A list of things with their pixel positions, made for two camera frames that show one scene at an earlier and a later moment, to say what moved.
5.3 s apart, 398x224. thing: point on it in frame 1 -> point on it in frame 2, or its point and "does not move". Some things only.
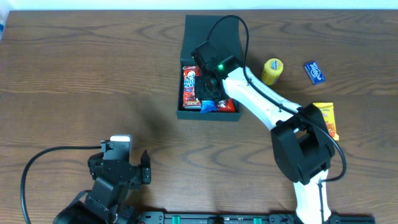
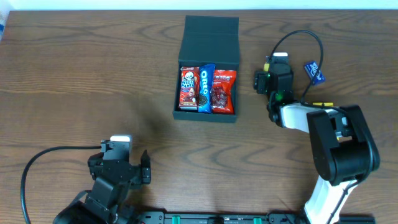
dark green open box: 222,32 does not move
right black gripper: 204,90 -> 259,81
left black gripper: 137,171 does not move
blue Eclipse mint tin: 314,73 does not move
